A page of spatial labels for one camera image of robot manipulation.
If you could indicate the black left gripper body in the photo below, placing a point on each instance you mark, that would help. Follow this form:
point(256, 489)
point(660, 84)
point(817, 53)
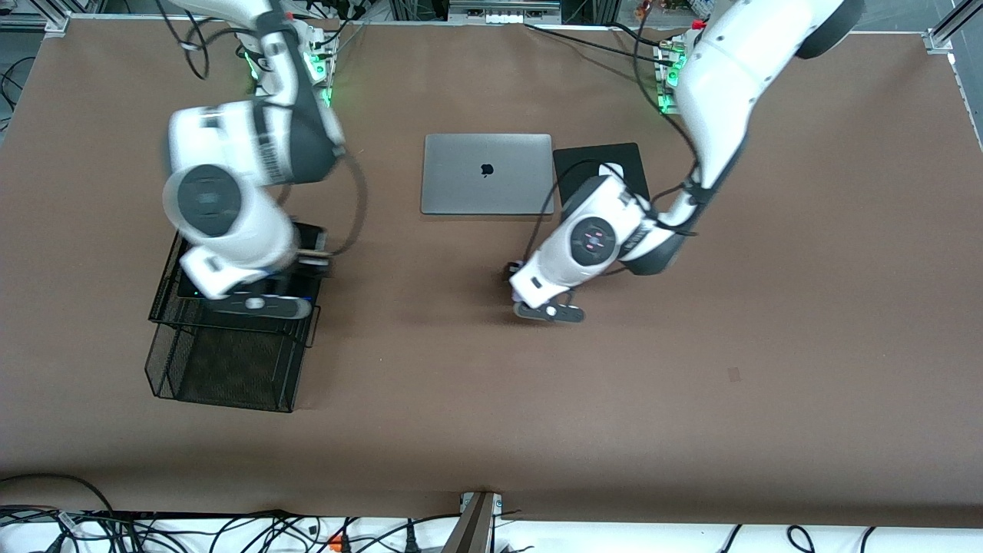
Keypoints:
point(512, 269)

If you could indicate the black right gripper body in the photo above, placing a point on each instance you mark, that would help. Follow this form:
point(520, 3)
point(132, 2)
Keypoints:
point(309, 247)

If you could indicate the black flip phone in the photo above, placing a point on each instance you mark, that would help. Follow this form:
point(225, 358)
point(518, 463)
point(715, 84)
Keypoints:
point(188, 290)

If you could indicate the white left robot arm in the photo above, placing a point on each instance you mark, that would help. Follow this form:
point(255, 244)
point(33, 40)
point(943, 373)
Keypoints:
point(722, 77)

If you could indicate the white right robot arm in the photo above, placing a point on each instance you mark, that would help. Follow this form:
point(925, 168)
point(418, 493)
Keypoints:
point(230, 146)

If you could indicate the grey closed laptop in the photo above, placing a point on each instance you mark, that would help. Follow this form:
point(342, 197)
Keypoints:
point(461, 184)

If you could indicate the black mouse pad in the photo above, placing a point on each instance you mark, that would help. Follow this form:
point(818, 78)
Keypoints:
point(572, 165)

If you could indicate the white computer mouse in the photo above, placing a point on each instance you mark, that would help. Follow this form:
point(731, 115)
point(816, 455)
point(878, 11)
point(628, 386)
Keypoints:
point(612, 169)

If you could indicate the black mesh two-tier tray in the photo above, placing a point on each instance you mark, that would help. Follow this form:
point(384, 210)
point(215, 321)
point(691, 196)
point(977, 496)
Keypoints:
point(230, 369)

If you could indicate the grey power strip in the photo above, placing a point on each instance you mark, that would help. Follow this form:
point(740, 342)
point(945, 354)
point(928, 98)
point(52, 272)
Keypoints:
point(503, 17)

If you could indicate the aluminium arm base plate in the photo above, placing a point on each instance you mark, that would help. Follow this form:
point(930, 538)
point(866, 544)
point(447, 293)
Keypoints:
point(666, 107)
point(326, 101)

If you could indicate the grey metal camera bracket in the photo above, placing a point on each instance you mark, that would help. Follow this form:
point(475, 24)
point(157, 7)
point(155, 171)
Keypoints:
point(472, 530)

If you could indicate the aluminium frame corner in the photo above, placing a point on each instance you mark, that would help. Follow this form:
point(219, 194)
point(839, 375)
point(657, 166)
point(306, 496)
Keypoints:
point(55, 27)
point(938, 42)

